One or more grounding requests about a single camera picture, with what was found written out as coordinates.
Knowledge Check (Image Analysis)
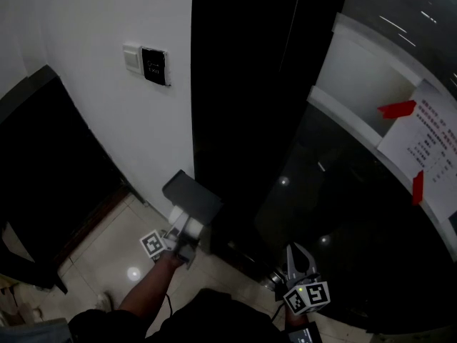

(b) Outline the person's left forearm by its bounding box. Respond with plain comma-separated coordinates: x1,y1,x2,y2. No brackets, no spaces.
117,252,183,339

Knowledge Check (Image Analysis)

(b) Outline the black device with screen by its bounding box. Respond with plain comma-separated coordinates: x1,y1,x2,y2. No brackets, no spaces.
287,321,323,343

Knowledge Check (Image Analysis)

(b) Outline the dark grey toilet paper holder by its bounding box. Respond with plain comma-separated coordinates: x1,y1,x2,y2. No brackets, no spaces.
161,169,224,227

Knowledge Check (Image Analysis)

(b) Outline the grey-blue fabric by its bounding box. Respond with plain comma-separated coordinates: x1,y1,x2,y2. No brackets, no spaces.
0,317,69,343

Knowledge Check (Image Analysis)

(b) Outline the person's shoe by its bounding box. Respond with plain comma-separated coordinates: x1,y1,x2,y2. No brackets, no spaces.
95,289,116,313

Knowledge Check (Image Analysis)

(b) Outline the person's right forearm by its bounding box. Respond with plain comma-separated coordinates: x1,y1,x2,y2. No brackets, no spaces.
284,307,310,332

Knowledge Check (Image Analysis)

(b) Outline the dark wooden door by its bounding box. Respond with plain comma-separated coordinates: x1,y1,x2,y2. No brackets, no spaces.
0,64,146,295

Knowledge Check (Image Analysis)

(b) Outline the chrome door stopper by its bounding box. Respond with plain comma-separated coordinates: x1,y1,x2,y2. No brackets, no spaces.
261,269,287,294

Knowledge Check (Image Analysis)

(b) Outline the red tape strip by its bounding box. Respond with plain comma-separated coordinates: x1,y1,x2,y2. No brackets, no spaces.
376,99,418,120
411,169,425,207

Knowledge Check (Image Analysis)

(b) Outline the black wall button panel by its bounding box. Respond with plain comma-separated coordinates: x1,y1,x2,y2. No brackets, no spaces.
139,46,171,87

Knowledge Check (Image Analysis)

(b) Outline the white wall switch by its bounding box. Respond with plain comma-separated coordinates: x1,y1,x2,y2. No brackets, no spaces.
122,41,144,74

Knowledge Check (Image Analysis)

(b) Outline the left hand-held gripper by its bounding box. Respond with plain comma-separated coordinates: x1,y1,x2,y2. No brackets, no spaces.
139,212,203,271

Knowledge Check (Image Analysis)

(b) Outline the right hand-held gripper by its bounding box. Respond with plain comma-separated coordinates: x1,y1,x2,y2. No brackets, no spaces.
281,243,331,316

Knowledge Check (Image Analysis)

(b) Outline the white paper notice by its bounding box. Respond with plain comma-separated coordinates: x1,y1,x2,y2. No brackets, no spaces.
376,79,457,224

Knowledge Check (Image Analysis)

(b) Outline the person's dark shirt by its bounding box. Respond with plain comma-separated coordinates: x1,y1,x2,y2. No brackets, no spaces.
67,287,291,343

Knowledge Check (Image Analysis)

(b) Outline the white niche frame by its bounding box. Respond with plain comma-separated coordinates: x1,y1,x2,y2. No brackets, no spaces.
306,11,457,253

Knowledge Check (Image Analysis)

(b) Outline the black glossy door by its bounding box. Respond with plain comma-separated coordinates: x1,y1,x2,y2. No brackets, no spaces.
191,0,351,274

